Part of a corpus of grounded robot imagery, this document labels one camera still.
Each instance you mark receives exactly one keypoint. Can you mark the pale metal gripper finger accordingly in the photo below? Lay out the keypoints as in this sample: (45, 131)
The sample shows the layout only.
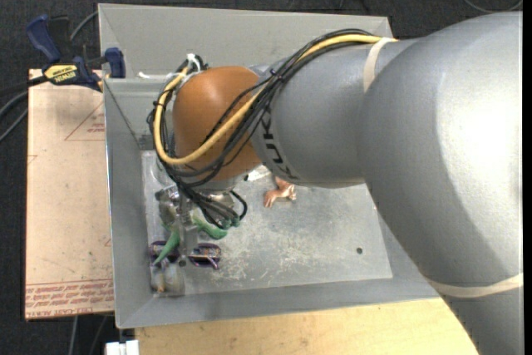
(182, 245)
(192, 241)

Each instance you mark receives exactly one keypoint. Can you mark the purple sunglasses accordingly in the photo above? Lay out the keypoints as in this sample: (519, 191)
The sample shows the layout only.
(206, 253)

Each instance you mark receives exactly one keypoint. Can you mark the green toy lizard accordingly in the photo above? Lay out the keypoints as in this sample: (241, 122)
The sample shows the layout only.
(213, 230)

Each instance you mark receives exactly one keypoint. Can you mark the clear glass cup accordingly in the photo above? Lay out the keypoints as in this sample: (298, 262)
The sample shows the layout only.
(168, 280)

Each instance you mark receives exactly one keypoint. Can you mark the clear glass thing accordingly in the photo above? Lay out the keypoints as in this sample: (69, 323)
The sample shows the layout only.
(167, 208)

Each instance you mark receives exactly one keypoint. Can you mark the brown toy animal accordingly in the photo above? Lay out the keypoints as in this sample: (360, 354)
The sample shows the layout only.
(279, 193)

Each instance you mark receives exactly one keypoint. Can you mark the grey metal bin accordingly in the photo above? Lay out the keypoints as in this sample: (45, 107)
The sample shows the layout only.
(291, 237)

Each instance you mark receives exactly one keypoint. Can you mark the brown cardboard board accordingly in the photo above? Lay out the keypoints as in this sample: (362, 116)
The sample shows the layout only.
(66, 187)

